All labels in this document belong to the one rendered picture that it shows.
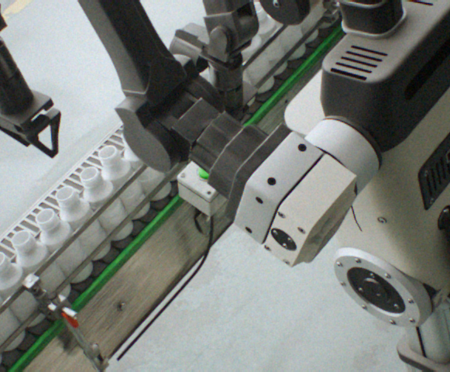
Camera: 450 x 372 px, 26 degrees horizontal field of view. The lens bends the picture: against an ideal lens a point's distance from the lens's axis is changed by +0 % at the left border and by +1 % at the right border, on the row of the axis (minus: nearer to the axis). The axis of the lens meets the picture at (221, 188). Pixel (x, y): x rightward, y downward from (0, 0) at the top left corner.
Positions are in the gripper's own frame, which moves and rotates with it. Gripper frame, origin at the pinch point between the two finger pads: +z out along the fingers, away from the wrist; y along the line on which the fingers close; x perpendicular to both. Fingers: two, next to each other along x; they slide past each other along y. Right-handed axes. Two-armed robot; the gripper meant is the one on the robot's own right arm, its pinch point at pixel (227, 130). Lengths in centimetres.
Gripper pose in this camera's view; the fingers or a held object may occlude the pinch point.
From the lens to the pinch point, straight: 174.2
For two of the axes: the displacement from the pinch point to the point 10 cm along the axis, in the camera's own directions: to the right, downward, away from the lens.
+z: 0.2, 5.5, 8.3
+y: -6.3, 6.6, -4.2
